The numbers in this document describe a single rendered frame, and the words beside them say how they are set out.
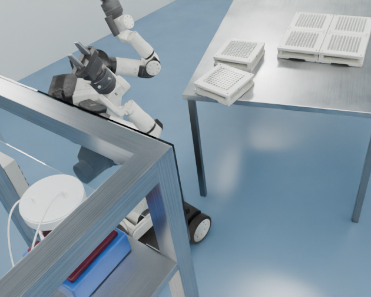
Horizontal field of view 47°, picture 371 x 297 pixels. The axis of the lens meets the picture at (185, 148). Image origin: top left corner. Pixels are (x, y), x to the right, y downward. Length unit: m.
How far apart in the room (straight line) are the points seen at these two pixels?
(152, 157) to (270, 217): 2.10
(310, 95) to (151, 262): 1.52
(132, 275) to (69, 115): 0.44
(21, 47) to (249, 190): 2.89
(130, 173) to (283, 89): 1.69
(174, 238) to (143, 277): 0.14
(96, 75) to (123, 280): 0.73
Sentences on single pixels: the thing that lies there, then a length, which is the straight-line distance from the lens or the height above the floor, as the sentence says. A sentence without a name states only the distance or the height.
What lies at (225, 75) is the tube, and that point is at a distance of 2.45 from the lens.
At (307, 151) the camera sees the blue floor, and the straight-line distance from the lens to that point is 3.40.
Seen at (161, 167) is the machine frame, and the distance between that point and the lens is 0.91.
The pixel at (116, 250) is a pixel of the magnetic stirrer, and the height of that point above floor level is 1.38.
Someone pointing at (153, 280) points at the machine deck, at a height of 1.32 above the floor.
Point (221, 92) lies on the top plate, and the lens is 2.33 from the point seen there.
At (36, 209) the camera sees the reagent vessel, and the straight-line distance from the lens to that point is 1.04.
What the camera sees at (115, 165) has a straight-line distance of 1.15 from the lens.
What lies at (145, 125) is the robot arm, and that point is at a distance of 1.71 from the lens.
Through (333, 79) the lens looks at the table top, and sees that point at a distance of 2.57.
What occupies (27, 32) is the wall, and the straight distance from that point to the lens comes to 4.84.
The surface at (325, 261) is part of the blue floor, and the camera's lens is 2.78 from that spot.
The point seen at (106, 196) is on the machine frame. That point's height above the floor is 1.69.
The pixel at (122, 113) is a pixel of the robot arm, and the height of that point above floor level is 1.33.
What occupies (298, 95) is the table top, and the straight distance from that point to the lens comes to 2.42.
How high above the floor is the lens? 2.30
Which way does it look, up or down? 42 degrees down
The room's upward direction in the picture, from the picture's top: 9 degrees counter-clockwise
